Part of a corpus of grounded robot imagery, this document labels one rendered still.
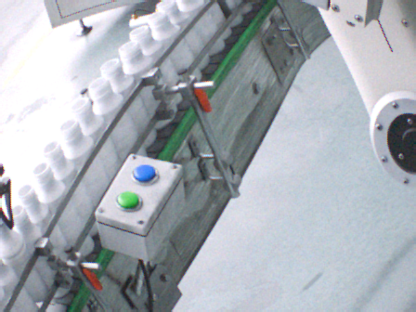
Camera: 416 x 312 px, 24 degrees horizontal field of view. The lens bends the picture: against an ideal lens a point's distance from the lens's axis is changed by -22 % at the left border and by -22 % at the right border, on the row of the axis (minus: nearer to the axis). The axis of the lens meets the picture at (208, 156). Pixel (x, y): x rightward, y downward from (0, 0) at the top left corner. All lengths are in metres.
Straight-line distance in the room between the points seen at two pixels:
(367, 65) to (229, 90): 0.87
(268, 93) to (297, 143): 1.56
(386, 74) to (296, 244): 2.10
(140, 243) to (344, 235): 1.74
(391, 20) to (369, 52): 0.08
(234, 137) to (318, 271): 1.13
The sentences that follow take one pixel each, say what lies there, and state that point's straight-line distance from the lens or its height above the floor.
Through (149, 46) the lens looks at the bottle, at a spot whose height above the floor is 1.13.
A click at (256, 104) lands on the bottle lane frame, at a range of 2.17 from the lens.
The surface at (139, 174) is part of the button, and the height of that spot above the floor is 1.12.
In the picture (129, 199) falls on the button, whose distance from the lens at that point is 1.56.
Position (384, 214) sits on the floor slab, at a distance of 3.25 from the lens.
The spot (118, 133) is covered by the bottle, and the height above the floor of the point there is 1.08.
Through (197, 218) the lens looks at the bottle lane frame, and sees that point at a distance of 1.95.
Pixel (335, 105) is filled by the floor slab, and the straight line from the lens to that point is 3.90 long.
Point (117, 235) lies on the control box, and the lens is 1.57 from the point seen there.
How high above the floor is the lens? 1.88
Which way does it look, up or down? 29 degrees down
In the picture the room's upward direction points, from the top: 24 degrees counter-clockwise
